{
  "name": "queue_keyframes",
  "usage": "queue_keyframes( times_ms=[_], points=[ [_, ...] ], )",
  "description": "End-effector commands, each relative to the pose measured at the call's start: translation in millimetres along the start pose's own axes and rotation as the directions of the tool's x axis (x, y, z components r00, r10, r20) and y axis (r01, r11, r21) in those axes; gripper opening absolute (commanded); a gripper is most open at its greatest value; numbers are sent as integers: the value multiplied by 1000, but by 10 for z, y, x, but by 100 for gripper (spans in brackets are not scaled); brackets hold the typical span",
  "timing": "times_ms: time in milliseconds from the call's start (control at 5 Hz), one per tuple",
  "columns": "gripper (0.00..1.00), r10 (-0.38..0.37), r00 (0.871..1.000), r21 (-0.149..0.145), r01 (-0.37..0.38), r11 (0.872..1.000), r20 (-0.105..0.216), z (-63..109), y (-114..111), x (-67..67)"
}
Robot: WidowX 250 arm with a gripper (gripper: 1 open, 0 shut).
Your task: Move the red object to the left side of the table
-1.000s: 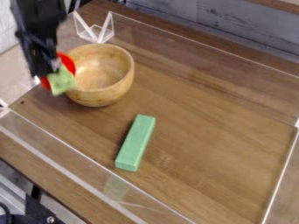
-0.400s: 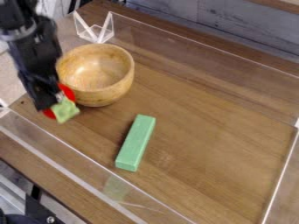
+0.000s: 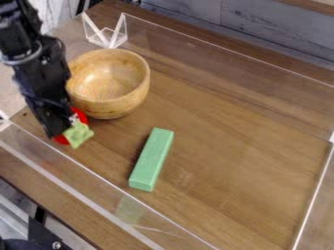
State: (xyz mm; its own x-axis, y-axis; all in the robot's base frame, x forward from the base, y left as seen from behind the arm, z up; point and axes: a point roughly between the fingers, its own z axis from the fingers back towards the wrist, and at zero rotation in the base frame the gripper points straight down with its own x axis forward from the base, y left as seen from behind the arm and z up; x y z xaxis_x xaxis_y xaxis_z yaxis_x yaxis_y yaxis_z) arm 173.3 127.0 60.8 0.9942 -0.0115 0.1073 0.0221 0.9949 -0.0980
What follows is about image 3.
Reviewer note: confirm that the dark robot arm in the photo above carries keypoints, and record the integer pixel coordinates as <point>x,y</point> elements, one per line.
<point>19,23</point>

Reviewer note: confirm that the clear acrylic corner bracket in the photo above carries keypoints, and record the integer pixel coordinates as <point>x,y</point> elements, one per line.
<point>106,37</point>

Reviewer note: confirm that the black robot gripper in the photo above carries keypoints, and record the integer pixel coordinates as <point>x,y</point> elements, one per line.
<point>42,73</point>

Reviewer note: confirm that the red plush strawberry toy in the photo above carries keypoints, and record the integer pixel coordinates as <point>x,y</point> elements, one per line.
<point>78,133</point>

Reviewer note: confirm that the green rectangular block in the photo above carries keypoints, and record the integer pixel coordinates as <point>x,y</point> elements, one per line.
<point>151,159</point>

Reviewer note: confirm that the wooden bowl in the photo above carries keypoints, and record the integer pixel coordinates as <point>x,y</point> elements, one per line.
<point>110,82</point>

